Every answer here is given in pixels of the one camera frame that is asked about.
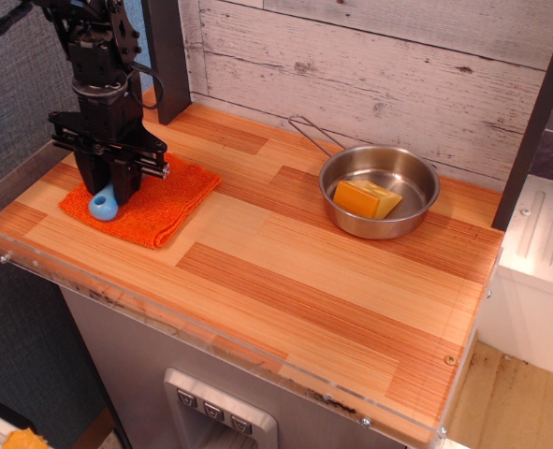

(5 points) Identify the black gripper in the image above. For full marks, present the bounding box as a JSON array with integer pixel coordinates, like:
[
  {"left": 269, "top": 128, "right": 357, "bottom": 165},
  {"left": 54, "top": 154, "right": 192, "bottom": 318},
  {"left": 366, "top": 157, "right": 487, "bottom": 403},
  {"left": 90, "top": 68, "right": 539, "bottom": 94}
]
[{"left": 49, "top": 77, "right": 169, "bottom": 206}]

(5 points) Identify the blue and grey spoon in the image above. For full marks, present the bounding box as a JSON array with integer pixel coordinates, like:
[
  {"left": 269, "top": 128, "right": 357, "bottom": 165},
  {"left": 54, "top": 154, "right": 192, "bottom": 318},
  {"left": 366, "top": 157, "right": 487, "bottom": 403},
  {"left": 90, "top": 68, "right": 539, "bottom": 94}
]
[{"left": 88, "top": 181, "right": 119, "bottom": 222}]

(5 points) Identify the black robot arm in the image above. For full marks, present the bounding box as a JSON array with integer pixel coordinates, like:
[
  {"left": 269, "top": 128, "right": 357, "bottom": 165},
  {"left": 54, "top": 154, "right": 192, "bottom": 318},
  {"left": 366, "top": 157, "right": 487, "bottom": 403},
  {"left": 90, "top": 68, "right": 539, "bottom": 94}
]
[{"left": 37, "top": 1, "right": 169, "bottom": 205}]

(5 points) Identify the orange knitted rag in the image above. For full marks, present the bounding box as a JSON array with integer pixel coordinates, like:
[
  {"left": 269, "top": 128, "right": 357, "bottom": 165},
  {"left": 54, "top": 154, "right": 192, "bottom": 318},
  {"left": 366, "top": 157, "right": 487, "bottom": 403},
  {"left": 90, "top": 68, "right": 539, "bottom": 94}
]
[{"left": 59, "top": 153, "right": 221, "bottom": 249}]

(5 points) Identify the clear acrylic table guard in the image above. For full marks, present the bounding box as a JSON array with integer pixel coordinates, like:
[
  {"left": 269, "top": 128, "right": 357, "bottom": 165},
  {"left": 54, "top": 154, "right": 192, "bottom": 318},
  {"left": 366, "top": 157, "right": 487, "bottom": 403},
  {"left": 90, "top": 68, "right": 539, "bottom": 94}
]
[{"left": 0, "top": 69, "right": 504, "bottom": 444}]

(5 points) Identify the grey toy fridge cabinet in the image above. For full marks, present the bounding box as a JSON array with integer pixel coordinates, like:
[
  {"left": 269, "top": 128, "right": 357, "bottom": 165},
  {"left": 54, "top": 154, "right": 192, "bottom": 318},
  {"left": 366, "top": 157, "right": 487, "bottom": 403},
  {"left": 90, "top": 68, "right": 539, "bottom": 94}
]
[{"left": 62, "top": 288, "right": 441, "bottom": 448}]

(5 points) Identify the yellow cheese wedge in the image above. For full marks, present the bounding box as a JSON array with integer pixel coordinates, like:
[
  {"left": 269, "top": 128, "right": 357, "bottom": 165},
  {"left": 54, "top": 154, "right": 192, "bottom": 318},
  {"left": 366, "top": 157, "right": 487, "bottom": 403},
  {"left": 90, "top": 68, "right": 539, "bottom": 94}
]
[{"left": 333, "top": 180, "right": 403, "bottom": 220}]

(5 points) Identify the silver dispenser button panel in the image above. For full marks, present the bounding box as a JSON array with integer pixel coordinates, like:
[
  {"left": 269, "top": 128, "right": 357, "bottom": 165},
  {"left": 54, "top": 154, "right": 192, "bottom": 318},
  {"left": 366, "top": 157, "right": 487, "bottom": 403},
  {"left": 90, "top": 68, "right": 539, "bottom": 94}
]
[{"left": 164, "top": 368, "right": 279, "bottom": 448}]

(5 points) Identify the white toy appliance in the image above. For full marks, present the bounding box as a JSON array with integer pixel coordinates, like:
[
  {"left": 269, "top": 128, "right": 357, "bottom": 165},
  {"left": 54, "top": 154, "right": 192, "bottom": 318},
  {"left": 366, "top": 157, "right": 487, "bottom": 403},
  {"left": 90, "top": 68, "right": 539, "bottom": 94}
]
[{"left": 477, "top": 176, "right": 553, "bottom": 372}]

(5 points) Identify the dark left shelf post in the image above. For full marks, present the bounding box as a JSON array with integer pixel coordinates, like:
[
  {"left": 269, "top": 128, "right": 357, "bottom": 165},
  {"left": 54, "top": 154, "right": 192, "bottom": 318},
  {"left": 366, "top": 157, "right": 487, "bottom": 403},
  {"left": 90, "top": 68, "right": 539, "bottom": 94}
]
[{"left": 141, "top": 0, "right": 191, "bottom": 124}]

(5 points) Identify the dark shelf post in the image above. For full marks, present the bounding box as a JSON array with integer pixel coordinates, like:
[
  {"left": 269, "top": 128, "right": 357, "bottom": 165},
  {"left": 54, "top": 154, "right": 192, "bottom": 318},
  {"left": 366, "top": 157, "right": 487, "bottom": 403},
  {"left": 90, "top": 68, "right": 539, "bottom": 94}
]
[
  {"left": 141, "top": 0, "right": 191, "bottom": 124},
  {"left": 492, "top": 53, "right": 553, "bottom": 231}
]

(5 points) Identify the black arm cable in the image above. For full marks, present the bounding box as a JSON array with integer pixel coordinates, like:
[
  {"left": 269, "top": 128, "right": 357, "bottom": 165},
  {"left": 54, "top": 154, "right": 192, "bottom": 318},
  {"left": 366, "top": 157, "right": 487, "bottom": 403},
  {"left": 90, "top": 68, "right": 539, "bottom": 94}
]
[{"left": 0, "top": 0, "right": 165, "bottom": 111}]

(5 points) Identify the steel pan with handle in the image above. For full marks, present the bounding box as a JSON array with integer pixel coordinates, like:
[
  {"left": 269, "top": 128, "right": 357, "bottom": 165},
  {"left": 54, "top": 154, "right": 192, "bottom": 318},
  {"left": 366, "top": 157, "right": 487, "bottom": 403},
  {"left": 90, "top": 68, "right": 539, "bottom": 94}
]
[{"left": 287, "top": 114, "right": 442, "bottom": 241}]

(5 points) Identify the dark right shelf post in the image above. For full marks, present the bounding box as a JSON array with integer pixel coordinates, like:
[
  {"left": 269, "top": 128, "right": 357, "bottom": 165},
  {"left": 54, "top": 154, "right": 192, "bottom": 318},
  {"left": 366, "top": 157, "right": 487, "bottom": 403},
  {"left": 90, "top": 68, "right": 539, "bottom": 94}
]
[{"left": 492, "top": 53, "right": 553, "bottom": 231}]

